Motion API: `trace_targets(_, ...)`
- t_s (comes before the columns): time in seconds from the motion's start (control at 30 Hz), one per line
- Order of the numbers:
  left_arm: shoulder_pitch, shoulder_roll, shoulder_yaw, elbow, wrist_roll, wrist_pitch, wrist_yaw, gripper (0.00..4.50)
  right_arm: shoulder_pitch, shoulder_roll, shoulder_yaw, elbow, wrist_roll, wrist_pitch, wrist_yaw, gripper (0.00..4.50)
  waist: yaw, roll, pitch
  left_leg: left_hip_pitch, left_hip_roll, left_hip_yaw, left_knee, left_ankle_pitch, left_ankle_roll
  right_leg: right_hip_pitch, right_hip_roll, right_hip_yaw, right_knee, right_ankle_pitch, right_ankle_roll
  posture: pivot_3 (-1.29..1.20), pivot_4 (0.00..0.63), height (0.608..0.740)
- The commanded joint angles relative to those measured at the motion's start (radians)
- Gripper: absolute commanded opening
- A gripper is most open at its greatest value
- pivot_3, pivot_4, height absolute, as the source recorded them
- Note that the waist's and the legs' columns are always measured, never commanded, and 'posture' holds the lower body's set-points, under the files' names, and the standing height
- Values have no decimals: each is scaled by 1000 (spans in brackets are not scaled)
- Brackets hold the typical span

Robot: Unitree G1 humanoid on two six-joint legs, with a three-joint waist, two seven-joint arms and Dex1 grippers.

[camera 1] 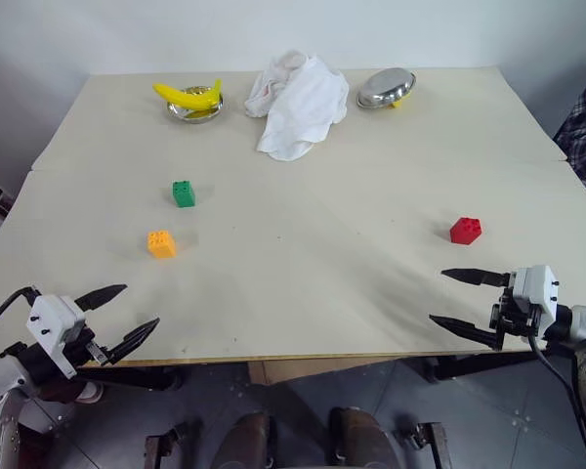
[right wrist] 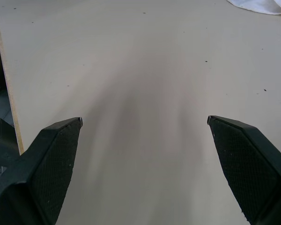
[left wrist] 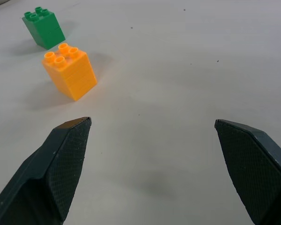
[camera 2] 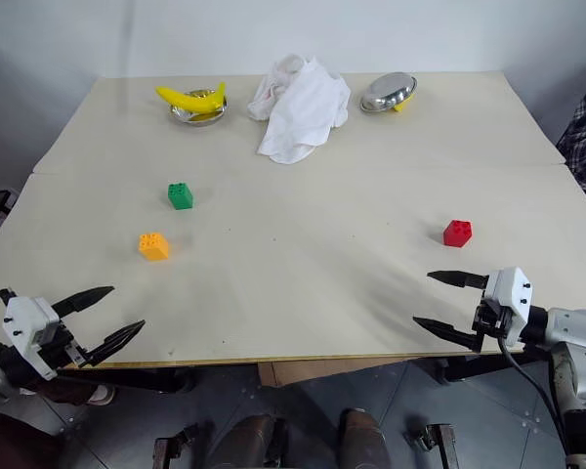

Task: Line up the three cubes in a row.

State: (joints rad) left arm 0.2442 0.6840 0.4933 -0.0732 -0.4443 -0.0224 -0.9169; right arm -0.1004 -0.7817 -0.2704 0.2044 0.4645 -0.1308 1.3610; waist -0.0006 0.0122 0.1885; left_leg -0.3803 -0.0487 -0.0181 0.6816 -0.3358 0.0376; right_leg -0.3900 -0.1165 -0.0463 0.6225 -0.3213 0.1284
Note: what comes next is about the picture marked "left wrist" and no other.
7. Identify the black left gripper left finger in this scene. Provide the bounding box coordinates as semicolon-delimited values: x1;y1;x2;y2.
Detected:
0;116;93;225

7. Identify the green toy brick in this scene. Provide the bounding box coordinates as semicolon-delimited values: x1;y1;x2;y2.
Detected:
22;7;66;51

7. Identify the orange toy brick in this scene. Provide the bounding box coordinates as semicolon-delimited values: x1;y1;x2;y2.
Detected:
41;43;98;102

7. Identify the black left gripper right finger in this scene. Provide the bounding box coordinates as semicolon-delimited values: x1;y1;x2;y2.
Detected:
214;119;281;225

